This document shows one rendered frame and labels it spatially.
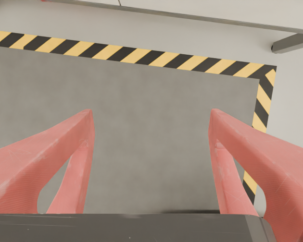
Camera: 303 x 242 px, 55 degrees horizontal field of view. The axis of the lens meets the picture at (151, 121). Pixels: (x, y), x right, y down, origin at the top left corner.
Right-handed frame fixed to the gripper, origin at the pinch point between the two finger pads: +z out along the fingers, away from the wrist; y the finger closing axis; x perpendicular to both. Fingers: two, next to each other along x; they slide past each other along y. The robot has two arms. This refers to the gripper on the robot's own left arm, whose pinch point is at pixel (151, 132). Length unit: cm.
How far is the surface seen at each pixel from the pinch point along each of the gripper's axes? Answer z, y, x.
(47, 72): 95, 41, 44
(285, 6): 52, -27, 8
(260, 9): 55, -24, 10
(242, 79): 94, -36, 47
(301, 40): 79, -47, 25
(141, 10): 69, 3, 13
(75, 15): 106, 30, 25
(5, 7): 107, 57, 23
